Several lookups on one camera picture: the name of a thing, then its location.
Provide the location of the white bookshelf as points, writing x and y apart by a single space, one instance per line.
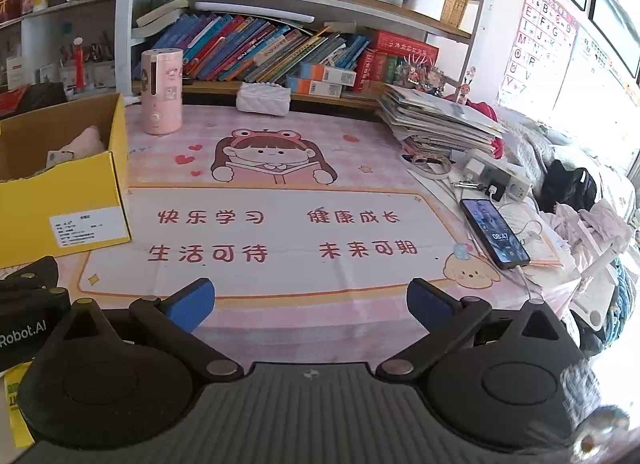
125 34

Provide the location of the red boxed book set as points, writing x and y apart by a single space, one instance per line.
400 47

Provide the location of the small white red box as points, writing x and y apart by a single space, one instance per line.
60 158

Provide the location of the thick white book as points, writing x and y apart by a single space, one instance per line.
160 12

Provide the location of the grey fuzzy cloth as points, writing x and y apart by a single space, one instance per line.
600 424

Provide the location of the blue knitted cloth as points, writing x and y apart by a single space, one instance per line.
620 299

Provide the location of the pink cartoon dispenser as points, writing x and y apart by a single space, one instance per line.
161 94

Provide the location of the white folding stand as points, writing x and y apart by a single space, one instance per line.
597 294

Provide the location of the alphabet wall poster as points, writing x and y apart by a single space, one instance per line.
537 42

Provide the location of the white plug adapter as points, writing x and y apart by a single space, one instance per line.
479 168

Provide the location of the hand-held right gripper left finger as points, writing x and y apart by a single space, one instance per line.
192 301

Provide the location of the large pink plush pig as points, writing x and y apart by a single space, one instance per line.
85 142

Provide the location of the black bag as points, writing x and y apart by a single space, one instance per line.
567 186

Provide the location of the yellow cardboard box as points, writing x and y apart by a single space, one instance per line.
75 194

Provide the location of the red cloth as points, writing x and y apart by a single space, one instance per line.
487 112

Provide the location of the small deer figurine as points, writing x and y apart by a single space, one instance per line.
466 89

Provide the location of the grey blanket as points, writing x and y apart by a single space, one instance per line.
530 144

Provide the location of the yellow printed packet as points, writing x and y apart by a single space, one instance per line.
20 409

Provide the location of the white quilted pouch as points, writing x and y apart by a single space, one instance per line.
262 99

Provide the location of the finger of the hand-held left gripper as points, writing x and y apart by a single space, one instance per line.
35 279

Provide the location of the row of colourful books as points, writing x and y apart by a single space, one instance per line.
250 47

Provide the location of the white tube lamp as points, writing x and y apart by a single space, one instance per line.
255 11

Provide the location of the red tassel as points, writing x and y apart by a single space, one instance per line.
79 64

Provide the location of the white pen holder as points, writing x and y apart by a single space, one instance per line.
97 69

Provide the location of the white red label box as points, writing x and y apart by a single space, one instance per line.
15 72

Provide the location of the pale pink cloth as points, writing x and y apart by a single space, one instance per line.
590 231

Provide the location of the colourful ornament figurine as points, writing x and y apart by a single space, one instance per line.
422 74

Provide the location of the black smartphone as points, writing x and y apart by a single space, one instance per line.
495 234

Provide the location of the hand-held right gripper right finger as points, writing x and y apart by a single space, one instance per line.
430 304

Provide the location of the white power strip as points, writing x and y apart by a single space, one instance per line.
505 182

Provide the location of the clear tape roll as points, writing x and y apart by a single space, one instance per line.
432 166

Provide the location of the stack of workbooks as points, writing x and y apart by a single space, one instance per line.
435 117

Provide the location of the white wall chart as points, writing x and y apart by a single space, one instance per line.
600 64

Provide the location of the orange blue white carton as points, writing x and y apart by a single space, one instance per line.
312 87
327 73

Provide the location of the metal pen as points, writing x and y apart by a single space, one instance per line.
470 184

